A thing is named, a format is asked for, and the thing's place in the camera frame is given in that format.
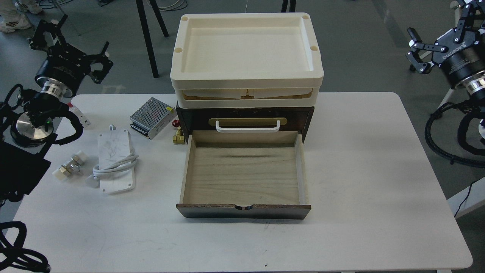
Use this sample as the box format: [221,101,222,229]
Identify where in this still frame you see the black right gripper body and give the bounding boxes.
[435,30,485,85]

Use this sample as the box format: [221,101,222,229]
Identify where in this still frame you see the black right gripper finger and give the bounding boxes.
[407,28,449,74]
[453,0,485,44]

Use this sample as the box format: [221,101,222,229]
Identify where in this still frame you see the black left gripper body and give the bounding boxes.
[35,44,99,98]

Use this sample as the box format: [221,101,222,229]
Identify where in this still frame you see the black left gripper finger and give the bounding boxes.
[28,14,69,53]
[88,41,114,85]

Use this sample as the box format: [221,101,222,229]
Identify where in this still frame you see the white power strip with cable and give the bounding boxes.
[86,124,138,194]

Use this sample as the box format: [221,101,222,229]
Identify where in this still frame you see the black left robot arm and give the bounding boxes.
[0,14,113,204]

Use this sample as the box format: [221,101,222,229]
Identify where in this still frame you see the person's white shoe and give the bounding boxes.
[0,14,32,33]

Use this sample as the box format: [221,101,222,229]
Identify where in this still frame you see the white red circuit breaker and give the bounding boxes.
[67,102,91,129]

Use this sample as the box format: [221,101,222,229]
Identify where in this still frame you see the black table legs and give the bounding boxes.
[135,0,170,78]

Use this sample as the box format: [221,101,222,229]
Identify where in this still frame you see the metal mesh power supply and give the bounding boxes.
[130,97,177,140]

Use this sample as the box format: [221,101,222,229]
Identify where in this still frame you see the metal fitting white caps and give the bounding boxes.
[52,151,88,181]

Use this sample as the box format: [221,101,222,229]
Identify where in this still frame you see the cream plastic tray stack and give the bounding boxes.
[170,13,324,108]

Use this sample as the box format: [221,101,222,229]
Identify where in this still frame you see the open wooden drawer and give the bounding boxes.
[176,131,312,220]

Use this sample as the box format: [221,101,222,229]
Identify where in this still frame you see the brass valve red handle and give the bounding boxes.
[171,119,185,144]

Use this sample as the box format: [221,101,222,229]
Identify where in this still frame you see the white drawer handle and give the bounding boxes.
[216,120,281,133]

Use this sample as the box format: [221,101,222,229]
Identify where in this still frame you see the black corrugated cable conduit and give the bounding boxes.
[0,221,51,273]

